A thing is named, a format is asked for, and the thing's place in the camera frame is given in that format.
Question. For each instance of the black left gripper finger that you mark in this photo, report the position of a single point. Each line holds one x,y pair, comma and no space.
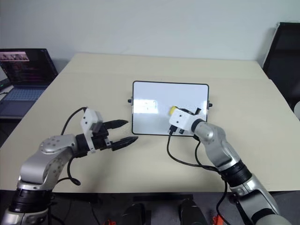
116,123
124,142

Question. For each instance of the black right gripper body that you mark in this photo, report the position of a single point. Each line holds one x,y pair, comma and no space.
198,111

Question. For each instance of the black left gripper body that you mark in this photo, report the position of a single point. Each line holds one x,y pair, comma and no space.
101,140

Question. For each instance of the yellow whiteboard eraser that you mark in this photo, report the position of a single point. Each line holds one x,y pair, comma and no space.
173,109

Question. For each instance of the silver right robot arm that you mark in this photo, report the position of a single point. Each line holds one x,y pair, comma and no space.
222,145

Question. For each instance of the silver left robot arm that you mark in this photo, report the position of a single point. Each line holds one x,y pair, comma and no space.
35,164

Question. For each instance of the black framed whiteboard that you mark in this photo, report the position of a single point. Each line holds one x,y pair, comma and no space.
164,93

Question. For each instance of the dark rounded shape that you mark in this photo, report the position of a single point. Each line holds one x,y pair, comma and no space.
133,214
191,212

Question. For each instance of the small orange red part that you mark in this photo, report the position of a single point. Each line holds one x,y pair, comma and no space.
110,222
217,219

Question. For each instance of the white rounded object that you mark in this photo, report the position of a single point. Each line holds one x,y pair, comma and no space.
297,107

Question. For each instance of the black office chair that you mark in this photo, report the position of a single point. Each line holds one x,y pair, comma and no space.
283,61

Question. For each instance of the open blue laptop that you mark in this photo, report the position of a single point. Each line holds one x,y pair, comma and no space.
23,70

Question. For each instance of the black device with green light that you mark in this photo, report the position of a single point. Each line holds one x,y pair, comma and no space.
4,84

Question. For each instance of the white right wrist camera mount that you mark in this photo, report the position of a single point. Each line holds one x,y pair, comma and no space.
181,119

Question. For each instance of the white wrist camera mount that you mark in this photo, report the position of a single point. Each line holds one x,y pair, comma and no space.
181,119
90,118

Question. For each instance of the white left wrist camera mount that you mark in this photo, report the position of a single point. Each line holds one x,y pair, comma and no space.
90,118

